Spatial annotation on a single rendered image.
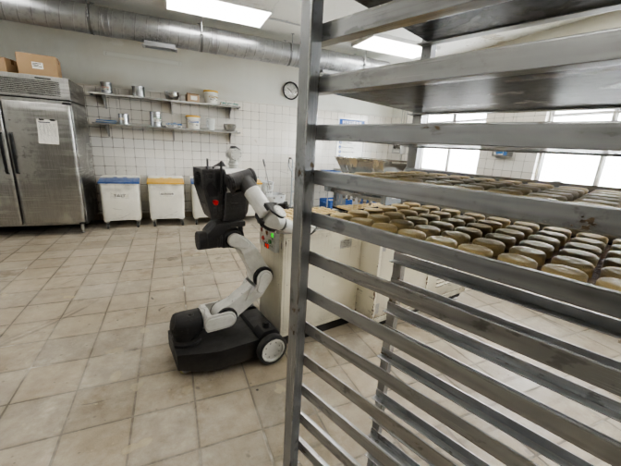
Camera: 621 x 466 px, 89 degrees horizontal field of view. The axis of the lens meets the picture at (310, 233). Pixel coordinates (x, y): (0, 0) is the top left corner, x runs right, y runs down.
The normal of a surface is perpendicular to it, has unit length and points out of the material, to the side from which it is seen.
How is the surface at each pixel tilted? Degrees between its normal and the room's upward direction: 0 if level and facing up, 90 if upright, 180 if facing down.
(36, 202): 89
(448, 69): 90
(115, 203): 87
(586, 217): 90
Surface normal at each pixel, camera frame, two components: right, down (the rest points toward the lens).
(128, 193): 0.43, 0.28
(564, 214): -0.72, 0.14
